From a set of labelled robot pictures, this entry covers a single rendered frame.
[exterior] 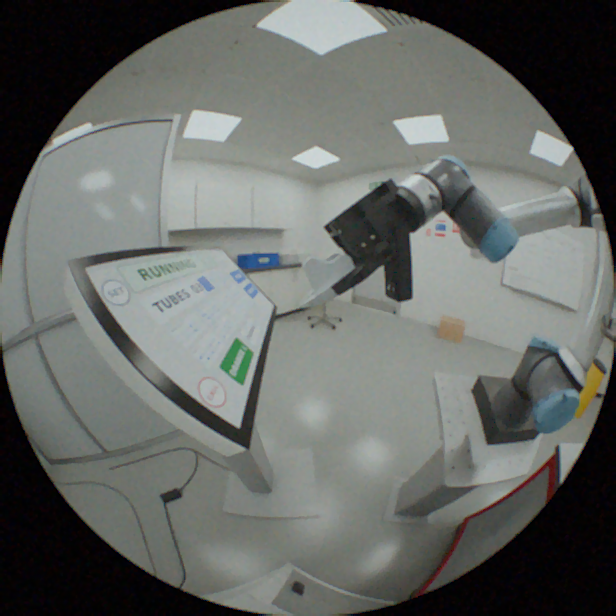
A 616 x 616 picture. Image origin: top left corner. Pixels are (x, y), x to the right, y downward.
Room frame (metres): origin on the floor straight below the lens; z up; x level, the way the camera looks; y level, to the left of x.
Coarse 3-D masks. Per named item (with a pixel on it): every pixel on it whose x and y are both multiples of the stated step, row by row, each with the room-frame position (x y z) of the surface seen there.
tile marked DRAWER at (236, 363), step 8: (232, 344) 0.25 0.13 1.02; (240, 344) 0.27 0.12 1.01; (232, 352) 0.23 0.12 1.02; (240, 352) 0.25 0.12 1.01; (248, 352) 0.27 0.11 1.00; (224, 360) 0.20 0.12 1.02; (232, 360) 0.22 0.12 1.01; (240, 360) 0.23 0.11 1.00; (248, 360) 0.25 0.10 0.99; (224, 368) 0.19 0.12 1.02; (232, 368) 0.20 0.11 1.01; (240, 368) 0.22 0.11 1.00; (248, 368) 0.23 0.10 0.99; (232, 376) 0.19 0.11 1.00; (240, 376) 0.20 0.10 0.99; (240, 384) 0.19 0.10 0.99
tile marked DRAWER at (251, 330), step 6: (252, 318) 0.39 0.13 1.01; (246, 324) 0.34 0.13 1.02; (252, 324) 0.36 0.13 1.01; (258, 324) 0.39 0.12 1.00; (240, 330) 0.30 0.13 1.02; (246, 330) 0.32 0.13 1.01; (252, 330) 0.34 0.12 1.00; (258, 330) 0.36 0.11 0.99; (246, 336) 0.30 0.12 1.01; (252, 336) 0.32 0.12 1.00; (258, 336) 0.34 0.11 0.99; (252, 342) 0.30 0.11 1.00
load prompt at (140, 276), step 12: (132, 264) 0.19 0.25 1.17; (144, 264) 0.21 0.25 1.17; (156, 264) 0.24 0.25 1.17; (168, 264) 0.27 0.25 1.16; (180, 264) 0.30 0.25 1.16; (192, 264) 0.34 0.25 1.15; (204, 264) 0.39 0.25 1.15; (216, 264) 0.45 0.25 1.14; (132, 276) 0.17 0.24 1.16; (144, 276) 0.20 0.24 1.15; (156, 276) 0.22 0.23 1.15; (168, 276) 0.24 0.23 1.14; (180, 276) 0.27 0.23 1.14; (132, 288) 0.16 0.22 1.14; (144, 288) 0.18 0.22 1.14
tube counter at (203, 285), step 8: (216, 272) 0.42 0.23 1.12; (224, 272) 0.46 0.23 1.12; (192, 280) 0.30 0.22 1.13; (200, 280) 0.32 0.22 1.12; (208, 280) 0.35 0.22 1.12; (216, 280) 0.38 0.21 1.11; (224, 280) 0.42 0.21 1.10; (192, 288) 0.28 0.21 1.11; (200, 288) 0.30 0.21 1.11; (208, 288) 0.33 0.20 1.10; (216, 288) 0.35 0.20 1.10; (200, 296) 0.28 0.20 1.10
